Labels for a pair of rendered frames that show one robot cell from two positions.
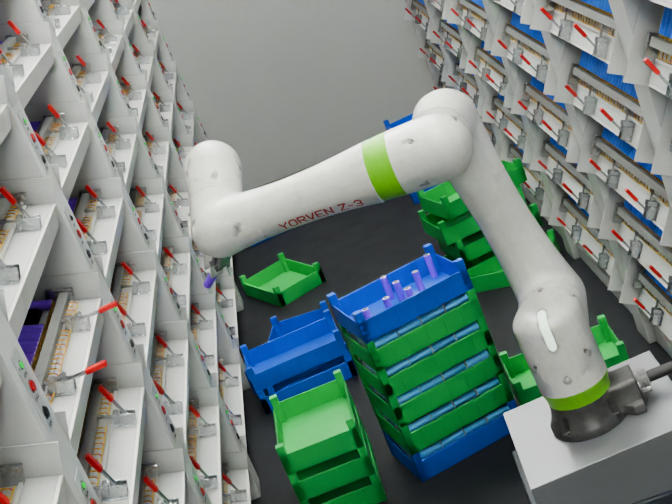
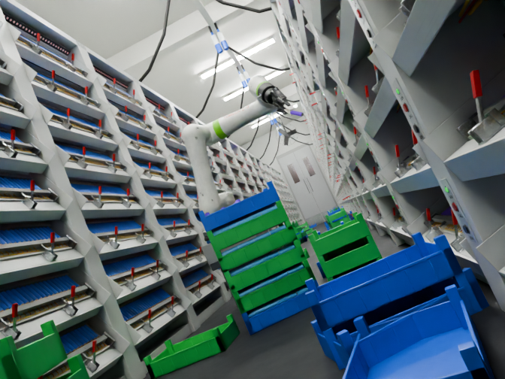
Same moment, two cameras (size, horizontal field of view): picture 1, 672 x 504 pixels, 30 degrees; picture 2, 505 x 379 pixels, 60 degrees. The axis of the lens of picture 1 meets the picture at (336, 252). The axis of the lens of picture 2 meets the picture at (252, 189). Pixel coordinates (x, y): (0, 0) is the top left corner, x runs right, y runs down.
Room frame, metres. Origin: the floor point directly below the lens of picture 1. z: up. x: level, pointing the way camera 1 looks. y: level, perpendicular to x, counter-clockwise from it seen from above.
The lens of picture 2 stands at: (4.54, 0.19, 0.30)
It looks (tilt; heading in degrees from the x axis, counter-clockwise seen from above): 6 degrees up; 187
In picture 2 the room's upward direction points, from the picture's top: 24 degrees counter-clockwise
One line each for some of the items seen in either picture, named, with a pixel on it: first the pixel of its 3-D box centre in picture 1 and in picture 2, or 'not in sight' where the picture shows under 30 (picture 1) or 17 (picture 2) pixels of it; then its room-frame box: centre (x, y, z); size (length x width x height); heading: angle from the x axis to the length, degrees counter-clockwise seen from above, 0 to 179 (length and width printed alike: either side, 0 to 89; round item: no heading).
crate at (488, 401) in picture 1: (441, 400); (271, 284); (2.85, -0.11, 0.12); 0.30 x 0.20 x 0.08; 104
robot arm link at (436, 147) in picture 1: (422, 152); (211, 133); (2.10, -0.20, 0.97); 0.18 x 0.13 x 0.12; 74
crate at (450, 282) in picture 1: (398, 291); (238, 208); (2.85, -0.11, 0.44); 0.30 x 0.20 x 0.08; 104
